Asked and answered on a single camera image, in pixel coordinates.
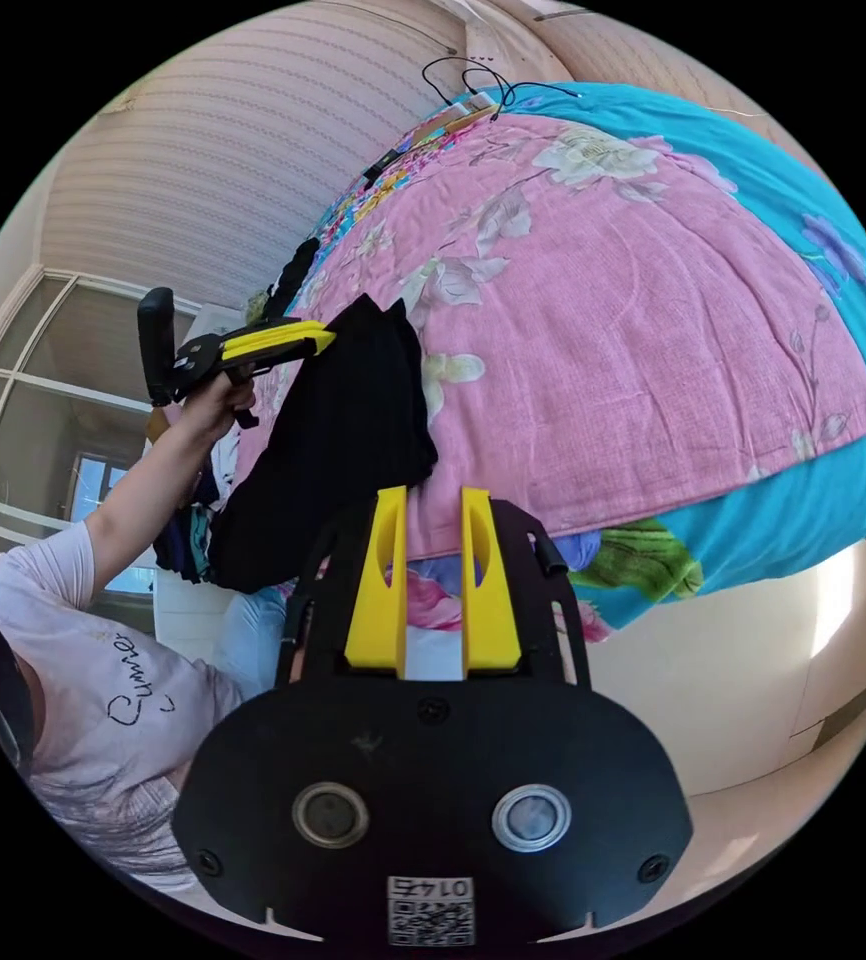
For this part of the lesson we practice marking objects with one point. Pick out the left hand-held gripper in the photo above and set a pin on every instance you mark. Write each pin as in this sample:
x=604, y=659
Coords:
x=199, y=358

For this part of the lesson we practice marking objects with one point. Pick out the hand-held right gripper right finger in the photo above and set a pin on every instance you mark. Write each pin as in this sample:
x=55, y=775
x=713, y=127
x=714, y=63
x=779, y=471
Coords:
x=491, y=600

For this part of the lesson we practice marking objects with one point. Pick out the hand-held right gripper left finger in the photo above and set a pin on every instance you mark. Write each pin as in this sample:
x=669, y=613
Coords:
x=374, y=592

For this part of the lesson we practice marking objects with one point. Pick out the black long pants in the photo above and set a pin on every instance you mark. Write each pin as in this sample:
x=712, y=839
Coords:
x=350, y=450

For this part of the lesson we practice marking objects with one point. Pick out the person's left forearm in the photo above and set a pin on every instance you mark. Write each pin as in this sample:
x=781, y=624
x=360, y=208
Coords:
x=140, y=495

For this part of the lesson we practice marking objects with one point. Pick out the person's left hand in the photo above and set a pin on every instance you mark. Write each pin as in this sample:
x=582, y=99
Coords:
x=214, y=412

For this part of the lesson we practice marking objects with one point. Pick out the window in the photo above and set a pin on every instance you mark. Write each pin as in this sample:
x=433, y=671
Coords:
x=43, y=420

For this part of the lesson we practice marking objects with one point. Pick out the person's body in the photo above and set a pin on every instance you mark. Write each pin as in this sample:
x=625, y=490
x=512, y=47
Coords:
x=88, y=675

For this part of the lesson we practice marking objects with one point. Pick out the bed with pink floral quilt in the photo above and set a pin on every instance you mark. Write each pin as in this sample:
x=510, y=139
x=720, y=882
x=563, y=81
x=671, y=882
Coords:
x=613, y=315

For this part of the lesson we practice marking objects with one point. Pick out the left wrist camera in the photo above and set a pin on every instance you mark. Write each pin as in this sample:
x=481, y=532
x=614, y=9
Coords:
x=155, y=345

